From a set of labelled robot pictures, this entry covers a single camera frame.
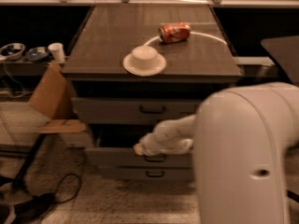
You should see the white paper cup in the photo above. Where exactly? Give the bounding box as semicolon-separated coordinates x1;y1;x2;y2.
48;43;65;63

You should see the orange soda can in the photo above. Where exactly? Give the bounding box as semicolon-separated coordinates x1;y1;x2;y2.
158;22;191;44

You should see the blue bowl right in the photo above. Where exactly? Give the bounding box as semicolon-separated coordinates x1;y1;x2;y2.
25;47;50;63

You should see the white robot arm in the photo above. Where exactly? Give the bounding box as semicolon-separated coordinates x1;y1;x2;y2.
134;82;299;224

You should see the blue bowl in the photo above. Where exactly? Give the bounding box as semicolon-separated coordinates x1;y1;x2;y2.
0;43;26;61
25;47;50;63

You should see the black left stand leg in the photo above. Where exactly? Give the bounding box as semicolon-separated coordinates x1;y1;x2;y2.
11;133;46;189

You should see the white upturned bowl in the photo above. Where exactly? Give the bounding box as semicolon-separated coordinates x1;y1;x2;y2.
122;46;166;77

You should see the black floor cable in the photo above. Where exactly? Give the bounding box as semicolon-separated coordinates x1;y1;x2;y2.
0;115;82;205

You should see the grey low shelf left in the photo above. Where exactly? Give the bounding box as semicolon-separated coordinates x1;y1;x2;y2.
0;59;62;77

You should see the brown cardboard box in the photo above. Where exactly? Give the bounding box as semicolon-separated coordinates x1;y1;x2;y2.
29;62;93;148

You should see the grey low shelf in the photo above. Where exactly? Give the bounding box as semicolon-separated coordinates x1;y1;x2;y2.
234;56;276;85
0;59;62;77

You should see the grey top drawer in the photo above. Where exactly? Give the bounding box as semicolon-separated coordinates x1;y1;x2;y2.
72;97;201;125

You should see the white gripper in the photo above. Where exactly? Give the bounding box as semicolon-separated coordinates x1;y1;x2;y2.
134;133;163;156

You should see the grey low shelf right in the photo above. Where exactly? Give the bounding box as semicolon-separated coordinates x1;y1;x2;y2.
234;56;276;85

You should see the black shoe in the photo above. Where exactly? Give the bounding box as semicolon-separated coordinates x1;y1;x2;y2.
0;193;55;224

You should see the blue bowl left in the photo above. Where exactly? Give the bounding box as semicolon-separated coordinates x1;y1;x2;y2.
0;43;26;61

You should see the grey drawer cabinet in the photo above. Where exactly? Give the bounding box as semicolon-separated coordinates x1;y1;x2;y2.
61;3;243;147

